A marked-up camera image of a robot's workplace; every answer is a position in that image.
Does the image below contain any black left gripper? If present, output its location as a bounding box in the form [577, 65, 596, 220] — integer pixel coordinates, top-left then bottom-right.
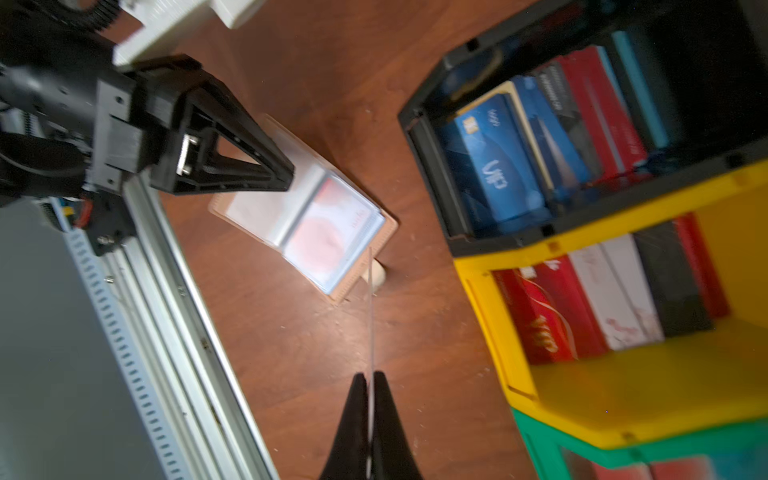
[1, 50, 294, 205]

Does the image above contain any yellow plastic bin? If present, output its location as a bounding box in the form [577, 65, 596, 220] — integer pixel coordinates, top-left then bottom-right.
[455, 161, 767, 449]

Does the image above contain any red VIP card in bin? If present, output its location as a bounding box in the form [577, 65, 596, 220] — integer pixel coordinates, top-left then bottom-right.
[493, 256, 609, 365]

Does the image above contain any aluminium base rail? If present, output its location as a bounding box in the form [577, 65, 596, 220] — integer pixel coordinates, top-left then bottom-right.
[45, 176, 278, 479]

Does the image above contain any black plastic bin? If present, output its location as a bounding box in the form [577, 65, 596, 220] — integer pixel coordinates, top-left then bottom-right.
[398, 1, 767, 258]

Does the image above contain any blue VIP card in bin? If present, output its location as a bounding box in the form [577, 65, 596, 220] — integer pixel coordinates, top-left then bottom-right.
[438, 94, 551, 233]

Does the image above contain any green plastic bin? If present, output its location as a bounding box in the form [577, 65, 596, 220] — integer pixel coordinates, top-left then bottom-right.
[512, 410, 767, 479]

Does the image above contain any white credit card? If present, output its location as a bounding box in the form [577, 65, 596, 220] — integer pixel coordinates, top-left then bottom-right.
[366, 246, 375, 479]

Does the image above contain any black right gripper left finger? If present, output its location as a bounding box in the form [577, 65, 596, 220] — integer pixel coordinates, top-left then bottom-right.
[319, 373, 370, 480]

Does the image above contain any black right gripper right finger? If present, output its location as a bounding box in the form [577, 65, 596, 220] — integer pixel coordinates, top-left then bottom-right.
[370, 371, 423, 480]

